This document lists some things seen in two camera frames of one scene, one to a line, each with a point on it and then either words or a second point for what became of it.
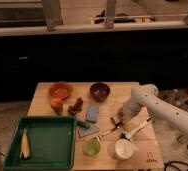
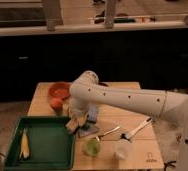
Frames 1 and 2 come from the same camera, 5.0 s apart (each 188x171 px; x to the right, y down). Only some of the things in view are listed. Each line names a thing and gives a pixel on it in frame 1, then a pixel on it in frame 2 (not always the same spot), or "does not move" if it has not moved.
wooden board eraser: (117, 119) -> (72, 125)
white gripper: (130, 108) -> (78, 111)
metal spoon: (115, 128) does not move
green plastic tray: (42, 143) does not move
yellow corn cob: (25, 150) does not move
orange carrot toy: (57, 105) does not move
